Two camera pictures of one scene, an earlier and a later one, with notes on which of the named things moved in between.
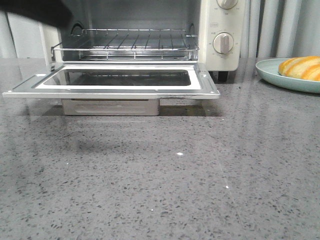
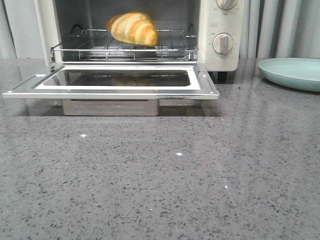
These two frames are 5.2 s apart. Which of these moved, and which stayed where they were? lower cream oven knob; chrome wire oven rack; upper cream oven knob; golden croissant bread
Moved: golden croissant bread
Stayed: chrome wire oven rack; upper cream oven knob; lower cream oven knob
